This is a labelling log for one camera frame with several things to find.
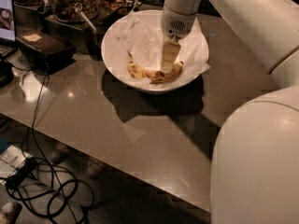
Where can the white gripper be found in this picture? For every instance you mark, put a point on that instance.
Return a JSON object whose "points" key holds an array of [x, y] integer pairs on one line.
{"points": [[175, 24]]}

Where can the spotted yellow banana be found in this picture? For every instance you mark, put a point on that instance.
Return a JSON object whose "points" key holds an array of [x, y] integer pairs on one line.
{"points": [[155, 77]]}

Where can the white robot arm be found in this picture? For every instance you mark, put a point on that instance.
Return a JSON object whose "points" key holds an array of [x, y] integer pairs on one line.
{"points": [[247, 170]]}

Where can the white bowl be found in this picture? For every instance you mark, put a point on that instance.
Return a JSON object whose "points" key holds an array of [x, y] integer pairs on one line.
{"points": [[115, 47]]}

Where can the white paper liner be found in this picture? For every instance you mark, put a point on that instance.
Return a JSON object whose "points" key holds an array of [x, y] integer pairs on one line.
{"points": [[143, 44]]}

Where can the dark tray with snacks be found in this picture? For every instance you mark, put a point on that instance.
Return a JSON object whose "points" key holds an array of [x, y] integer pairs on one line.
{"points": [[111, 10]]}

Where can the laptop screen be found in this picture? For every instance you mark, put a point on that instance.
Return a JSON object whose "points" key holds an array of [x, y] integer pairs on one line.
{"points": [[7, 22]]}

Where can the black power adapter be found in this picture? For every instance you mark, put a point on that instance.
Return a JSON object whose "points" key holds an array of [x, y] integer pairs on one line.
{"points": [[15, 180]]}

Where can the white paper on floor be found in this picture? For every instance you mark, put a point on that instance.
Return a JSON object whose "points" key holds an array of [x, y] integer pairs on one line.
{"points": [[11, 161]]}

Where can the white scoop handle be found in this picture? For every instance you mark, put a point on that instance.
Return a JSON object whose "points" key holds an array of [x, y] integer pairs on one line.
{"points": [[85, 18]]}

